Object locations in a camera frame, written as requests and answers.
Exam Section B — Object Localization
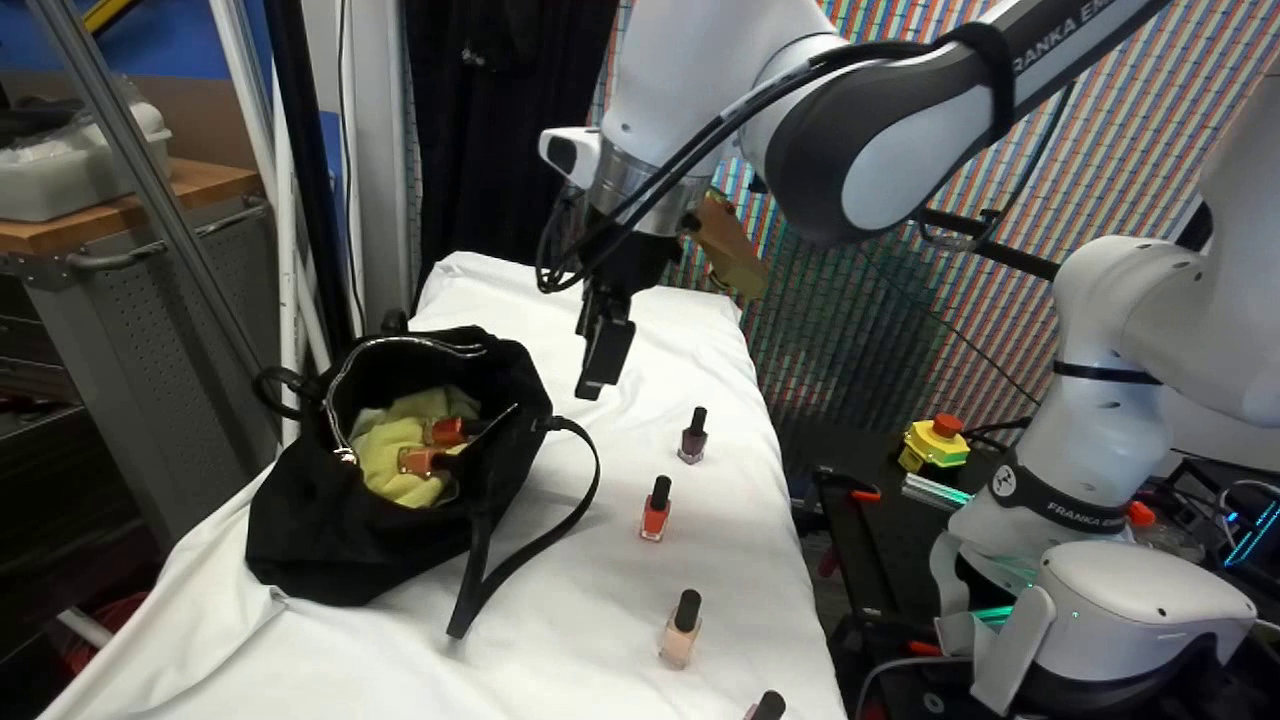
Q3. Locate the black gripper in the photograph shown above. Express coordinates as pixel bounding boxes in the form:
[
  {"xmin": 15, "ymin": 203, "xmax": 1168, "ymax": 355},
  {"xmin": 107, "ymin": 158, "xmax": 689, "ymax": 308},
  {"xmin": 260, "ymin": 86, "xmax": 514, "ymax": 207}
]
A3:
[{"xmin": 570, "ymin": 230, "xmax": 689, "ymax": 405}]

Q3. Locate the dark brown nail polish bottle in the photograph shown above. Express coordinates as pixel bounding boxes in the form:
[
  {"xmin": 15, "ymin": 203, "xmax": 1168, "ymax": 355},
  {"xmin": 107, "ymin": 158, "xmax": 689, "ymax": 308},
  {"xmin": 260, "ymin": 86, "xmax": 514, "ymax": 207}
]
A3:
[{"xmin": 675, "ymin": 405, "xmax": 710, "ymax": 467}]

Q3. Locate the small orange nail polish bottle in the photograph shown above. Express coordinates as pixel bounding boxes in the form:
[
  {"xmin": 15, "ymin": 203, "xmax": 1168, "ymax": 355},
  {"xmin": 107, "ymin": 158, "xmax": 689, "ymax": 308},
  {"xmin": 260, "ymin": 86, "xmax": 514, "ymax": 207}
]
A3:
[{"xmin": 425, "ymin": 412, "xmax": 473, "ymax": 451}]

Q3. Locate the pale red nail polish bottle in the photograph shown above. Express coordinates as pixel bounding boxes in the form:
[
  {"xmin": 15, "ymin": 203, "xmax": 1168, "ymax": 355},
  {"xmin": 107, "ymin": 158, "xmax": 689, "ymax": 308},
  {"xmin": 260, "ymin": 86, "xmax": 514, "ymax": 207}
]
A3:
[{"xmin": 395, "ymin": 446, "xmax": 448, "ymax": 479}]

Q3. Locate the large orange nail polish bottle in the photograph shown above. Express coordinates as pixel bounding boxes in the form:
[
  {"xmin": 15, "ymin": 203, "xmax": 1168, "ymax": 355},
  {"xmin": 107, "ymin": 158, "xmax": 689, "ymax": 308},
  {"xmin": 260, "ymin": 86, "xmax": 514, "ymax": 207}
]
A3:
[{"xmin": 636, "ymin": 472, "xmax": 675, "ymax": 549}]

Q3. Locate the peach nail polish bottle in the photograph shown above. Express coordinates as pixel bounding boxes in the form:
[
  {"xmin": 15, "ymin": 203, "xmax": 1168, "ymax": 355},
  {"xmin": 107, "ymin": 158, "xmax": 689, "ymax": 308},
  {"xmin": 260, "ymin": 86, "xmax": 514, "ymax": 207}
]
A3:
[{"xmin": 655, "ymin": 586, "xmax": 709, "ymax": 671}]

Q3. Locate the tan wrist plate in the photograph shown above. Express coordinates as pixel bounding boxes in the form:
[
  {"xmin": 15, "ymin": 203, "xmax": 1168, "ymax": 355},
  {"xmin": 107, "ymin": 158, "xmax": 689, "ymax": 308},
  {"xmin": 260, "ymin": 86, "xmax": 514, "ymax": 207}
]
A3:
[{"xmin": 689, "ymin": 187, "xmax": 776, "ymax": 312}]

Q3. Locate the white tablecloth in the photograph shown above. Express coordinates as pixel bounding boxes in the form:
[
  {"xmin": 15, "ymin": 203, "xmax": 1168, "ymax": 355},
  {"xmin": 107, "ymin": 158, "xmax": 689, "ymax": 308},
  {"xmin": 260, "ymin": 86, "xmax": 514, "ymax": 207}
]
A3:
[{"xmin": 35, "ymin": 248, "xmax": 851, "ymax": 720}]

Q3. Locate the yellow cloth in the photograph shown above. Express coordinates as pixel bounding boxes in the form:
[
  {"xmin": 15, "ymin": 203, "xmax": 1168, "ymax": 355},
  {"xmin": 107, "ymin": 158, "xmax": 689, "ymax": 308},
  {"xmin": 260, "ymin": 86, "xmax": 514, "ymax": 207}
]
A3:
[{"xmin": 342, "ymin": 385, "xmax": 489, "ymax": 511}]

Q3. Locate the black curtain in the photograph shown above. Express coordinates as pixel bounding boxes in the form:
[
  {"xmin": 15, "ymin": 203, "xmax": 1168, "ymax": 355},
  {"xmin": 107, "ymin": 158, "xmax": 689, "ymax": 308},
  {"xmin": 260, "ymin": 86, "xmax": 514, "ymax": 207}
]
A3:
[{"xmin": 395, "ymin": 0, "xmax": 633, "ymax": 276}]

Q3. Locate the colourful patterned screen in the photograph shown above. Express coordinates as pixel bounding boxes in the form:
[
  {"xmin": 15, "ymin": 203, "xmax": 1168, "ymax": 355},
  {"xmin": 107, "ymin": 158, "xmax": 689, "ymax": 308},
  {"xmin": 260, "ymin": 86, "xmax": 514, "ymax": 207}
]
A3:
[{"xmin": 662, "ymin": 0, "xmax": 1271, "ymax": 446}]

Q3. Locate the black fabric handbag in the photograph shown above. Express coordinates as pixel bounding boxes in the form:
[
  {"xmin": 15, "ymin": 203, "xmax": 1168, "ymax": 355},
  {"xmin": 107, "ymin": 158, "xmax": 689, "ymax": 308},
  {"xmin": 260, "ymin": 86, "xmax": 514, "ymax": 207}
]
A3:
[{"xmin": 239, "ymin": 312, "xmax": 607, "ymax": 644}]

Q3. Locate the yellow red emergency stop button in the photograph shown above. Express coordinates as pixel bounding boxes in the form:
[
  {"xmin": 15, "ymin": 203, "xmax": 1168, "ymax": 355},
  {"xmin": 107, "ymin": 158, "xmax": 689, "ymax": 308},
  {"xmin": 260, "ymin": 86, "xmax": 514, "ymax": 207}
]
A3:
[{"xmin": 895, "ymin": 412, "xmax": 977, "ymax": 476}]

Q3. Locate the teal box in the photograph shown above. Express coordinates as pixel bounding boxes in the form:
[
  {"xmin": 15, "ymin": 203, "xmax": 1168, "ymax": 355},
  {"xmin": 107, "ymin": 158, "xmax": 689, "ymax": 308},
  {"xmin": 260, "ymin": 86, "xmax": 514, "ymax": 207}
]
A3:
[{"xmin": 900, "ymin": 467, "xmax": 983, "ymax": 511}]

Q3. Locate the grey metal cabinet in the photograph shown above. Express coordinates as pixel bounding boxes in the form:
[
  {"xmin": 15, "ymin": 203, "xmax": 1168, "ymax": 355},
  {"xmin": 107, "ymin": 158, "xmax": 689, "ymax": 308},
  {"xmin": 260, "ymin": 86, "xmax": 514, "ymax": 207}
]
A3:
[{"xmin": 0, "ymin": 197, "xmax": 285, "ymax": 545}]

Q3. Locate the slanted aluminium pole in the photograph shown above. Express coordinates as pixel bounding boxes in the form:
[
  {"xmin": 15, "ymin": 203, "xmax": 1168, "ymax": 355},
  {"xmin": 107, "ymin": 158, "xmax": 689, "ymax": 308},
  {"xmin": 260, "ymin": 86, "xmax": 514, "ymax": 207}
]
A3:
[{"xmin": 22, "ymin": 0, "xmax": 275, "ymax": 398}]

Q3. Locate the wooden board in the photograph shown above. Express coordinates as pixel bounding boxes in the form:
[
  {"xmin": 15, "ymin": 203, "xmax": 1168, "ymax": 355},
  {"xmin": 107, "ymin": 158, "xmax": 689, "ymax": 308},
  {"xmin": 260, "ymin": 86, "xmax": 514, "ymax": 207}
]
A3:
[{"xmin": 0, "ymin": 158, "xmax": 263, "ymax": 259}]

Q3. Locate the white plastic container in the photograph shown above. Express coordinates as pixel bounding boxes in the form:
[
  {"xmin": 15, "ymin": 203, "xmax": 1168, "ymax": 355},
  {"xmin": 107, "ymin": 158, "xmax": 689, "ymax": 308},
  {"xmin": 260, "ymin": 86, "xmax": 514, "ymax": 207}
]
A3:
[{"xmin": 0, "ymin": 96, "xmax": 174, "ymax": 224}]

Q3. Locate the blue lit device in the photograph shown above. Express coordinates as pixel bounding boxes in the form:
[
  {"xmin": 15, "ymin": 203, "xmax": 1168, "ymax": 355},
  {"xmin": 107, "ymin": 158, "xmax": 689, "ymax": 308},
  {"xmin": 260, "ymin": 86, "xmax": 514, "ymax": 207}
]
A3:
[{"xmin": 1214, "ymin": 476, "xmax": 1280, "ymax": 577}]

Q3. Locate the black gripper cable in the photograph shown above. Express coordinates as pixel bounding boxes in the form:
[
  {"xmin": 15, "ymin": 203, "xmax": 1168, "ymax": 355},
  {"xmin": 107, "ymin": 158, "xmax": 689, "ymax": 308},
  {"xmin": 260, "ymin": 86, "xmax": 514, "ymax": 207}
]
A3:
[{"xmin": 532, "ymin": 58, "xmax": 857, "ymax": 301}]

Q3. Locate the black tool orange handle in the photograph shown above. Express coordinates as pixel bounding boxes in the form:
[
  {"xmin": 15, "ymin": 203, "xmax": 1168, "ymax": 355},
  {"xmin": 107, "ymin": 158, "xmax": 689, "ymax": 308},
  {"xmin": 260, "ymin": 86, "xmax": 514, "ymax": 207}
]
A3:
[{"xmin": 811, "ymin": 466, "xmax": 893, "ymax": 515}]

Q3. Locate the black frame post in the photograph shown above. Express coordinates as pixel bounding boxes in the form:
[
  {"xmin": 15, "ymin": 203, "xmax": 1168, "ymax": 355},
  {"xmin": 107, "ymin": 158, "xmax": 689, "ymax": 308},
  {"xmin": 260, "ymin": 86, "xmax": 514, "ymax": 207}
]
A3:
[{"xmin": 260, "ymin": 0, "xmax": 361, "ymax": 355}]

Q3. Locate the white frame tube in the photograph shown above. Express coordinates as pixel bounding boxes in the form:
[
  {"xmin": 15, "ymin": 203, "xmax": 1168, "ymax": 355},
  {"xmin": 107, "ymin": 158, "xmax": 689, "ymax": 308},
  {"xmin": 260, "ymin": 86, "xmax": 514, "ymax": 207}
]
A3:
[{"xmin": 210, "ymin": 0, "xmax": 336, "ymax": 394}]

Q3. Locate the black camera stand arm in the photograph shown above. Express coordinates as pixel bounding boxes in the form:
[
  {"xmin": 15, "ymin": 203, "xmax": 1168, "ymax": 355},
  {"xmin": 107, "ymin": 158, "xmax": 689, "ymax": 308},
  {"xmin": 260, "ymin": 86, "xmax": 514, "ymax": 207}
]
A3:
[{"xmin": 914, "ymin": 203, "xmax": 1072, "ymax": 288}]

